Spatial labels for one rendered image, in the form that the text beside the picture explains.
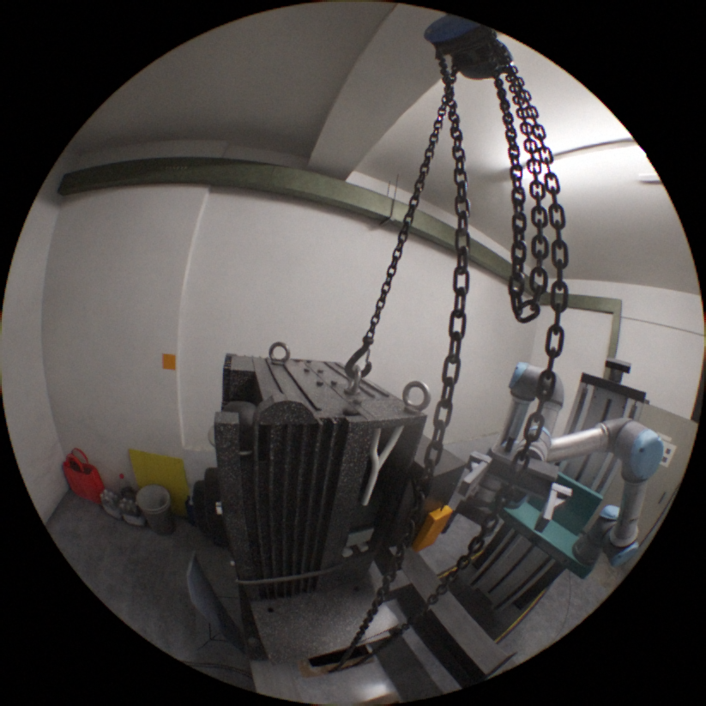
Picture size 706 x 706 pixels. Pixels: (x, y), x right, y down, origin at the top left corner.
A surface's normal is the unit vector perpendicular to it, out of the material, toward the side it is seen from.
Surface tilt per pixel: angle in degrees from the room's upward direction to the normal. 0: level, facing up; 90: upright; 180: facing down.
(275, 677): 0
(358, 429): 90
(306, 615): 0
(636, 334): 90
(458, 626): 0
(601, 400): 90
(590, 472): 90
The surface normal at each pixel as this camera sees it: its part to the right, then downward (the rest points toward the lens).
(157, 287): 0.35, 0.20
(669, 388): -0.92, -0.11
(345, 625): 0.18, -0.97
